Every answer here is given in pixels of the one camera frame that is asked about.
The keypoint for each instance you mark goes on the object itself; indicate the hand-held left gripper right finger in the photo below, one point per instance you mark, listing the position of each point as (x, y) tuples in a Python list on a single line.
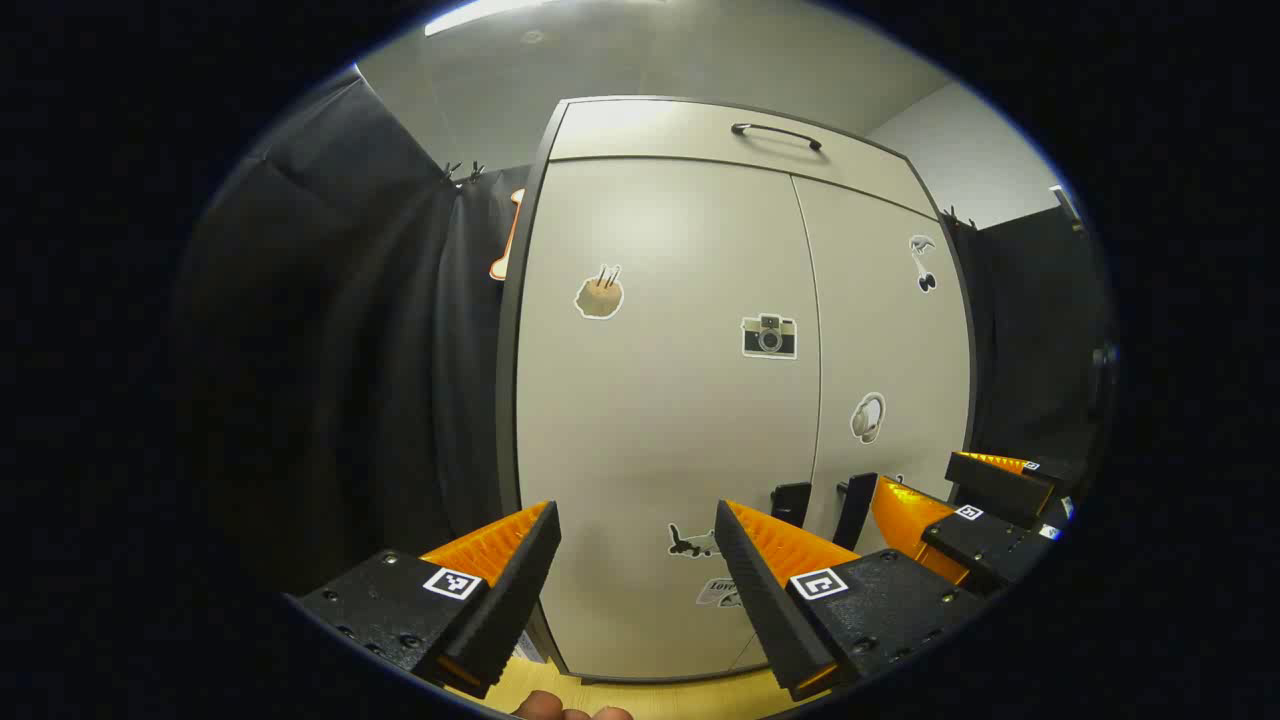
[(765, 610)]

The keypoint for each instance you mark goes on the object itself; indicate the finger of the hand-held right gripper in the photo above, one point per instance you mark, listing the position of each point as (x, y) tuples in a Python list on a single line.
[(985, 550), (1000, 488)]

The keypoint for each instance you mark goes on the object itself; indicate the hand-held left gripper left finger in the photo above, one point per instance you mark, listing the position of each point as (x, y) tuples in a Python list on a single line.
[(515, 600)]

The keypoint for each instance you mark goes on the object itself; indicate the headphone sticker cabinet door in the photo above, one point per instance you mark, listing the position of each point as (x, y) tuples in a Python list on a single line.
[(880, 330)]

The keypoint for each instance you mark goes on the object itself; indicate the white double-door shoe cabinet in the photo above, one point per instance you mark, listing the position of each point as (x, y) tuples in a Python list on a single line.
[(507, 400)]

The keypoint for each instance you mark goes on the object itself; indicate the camera sticker cabinet door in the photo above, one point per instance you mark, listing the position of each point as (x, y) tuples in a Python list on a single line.
[(650, 420)]

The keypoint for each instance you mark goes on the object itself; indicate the white cabinet top panel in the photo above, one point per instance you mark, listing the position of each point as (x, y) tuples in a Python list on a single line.
[(650, 130)]

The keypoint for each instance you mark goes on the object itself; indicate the black equipment stand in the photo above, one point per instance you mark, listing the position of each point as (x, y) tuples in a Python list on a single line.
[(1068, 205)]

